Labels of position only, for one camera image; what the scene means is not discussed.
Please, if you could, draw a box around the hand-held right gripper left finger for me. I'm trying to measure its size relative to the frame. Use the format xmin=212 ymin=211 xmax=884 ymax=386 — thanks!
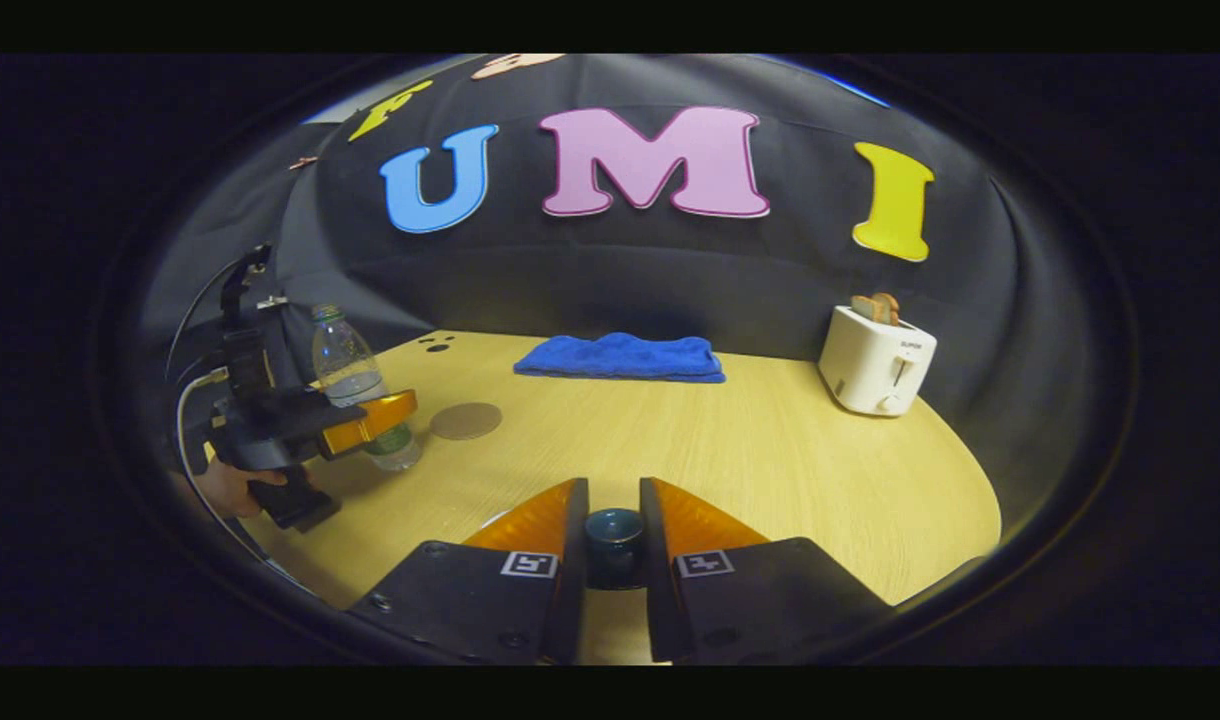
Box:
xmin=348 ymin=477 xmax=591 ymax=666

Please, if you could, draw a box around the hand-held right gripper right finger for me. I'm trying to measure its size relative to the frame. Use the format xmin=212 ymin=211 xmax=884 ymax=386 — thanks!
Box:
xmin=639 ymin=477 xmax=893 ymax=664

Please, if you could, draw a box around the clear plastic water bottle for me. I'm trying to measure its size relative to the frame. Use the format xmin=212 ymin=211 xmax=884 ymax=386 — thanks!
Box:
xmin=311 ymin=304 xmax=424 ymax=472

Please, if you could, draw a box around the dark teal teacup lid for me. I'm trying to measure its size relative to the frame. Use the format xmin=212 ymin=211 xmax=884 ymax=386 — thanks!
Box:
xmin=584 ymin=507 xmax=645 ymax=566

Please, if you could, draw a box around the round brown coaster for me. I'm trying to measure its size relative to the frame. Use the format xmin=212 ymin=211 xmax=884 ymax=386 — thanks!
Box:
xmin=429 ymin=402 xmax=503 ymax=442

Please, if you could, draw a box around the blue folded towel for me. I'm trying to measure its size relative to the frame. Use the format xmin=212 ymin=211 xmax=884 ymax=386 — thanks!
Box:
xmin=513 ymin=332 xmax=727 ymax=384

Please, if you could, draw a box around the white toaster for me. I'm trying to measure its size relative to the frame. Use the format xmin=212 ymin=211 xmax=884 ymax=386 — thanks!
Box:
xmin=818 ymin=305 xmax=938 ymax=418

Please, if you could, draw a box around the black backdrop cloth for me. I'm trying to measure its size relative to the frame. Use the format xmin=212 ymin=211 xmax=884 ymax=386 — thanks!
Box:
xmin=140 ymin=55 xmax=1091 ymax=521

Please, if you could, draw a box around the toasted bread slice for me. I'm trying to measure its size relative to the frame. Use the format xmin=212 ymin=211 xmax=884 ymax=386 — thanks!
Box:
xmin=850 ymin=292 xmax=901 ymax=327

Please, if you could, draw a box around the grey cable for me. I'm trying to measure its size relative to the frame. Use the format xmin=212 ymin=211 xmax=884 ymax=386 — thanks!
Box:
xmin=173 ymin=366 xmax=231 ymax=479

